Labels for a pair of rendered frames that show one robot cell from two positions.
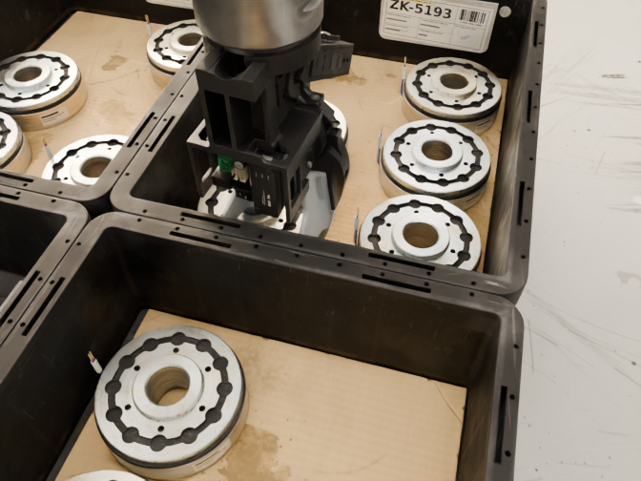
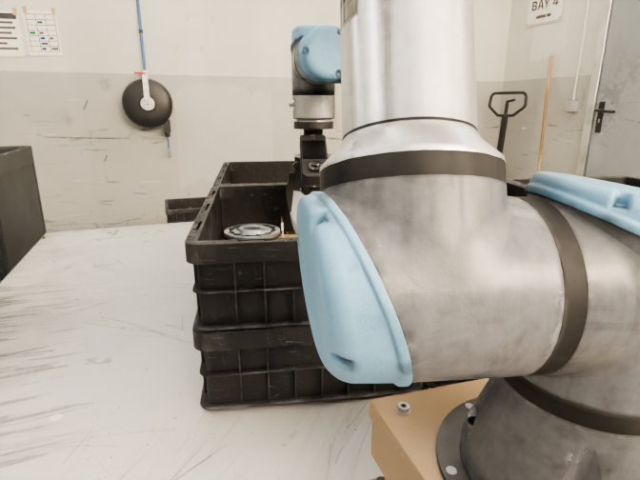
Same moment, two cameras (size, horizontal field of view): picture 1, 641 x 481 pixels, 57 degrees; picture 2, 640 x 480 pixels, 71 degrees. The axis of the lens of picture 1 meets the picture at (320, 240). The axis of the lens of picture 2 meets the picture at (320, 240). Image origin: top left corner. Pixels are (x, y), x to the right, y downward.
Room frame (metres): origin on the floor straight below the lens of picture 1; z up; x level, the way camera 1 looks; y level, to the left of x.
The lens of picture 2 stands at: (1.09, -0.29, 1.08)
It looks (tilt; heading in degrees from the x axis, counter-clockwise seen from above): 16 degrees down; 156
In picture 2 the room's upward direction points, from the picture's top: straight up
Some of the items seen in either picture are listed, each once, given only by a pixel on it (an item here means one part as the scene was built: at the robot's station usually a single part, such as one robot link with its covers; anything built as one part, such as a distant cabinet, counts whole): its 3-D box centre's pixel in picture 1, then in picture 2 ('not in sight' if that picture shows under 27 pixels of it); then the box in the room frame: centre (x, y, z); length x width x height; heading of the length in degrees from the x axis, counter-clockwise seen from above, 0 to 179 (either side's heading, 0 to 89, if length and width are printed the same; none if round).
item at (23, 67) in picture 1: (28, 75); not in sight; (0.54, 0.31, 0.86); 0.05 x 0.05 x 0.01
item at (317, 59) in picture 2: not in sight; (332, 56); (0.43, 0.02, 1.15); 0.11 x 0.11 x 0.08; 74
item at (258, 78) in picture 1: (263, 112); (313, 155); (0.32, 0.04, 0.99); 0.09 x 0.08 x 0.12; 159
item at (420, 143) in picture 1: (437, 152); not in sight; (0.42, -0.11, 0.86); 0.05 x 0.05 x 0.01
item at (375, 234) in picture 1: (420, 240); (251, 231); (0.32, -0.08, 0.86); 0.10 x 0.10 x 0.01
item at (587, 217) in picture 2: not in sight; (597, 276); (0.90, 0.00, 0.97); 0.13 x 0.12 x 0.14; 74
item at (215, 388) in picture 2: not in sight; (300, 304); (0.44, -0.04, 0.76); 0.40 x 0.30 x 0.12; 164
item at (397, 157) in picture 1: (436, 156); not in sight; (0.42, -0.11, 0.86); 0.10 x 0.10 x 0.01
